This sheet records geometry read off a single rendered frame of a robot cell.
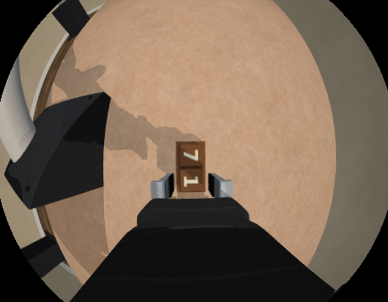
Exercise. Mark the brown digit cube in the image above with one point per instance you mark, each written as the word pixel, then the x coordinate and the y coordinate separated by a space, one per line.
pixel 190 179
pixel 190 155

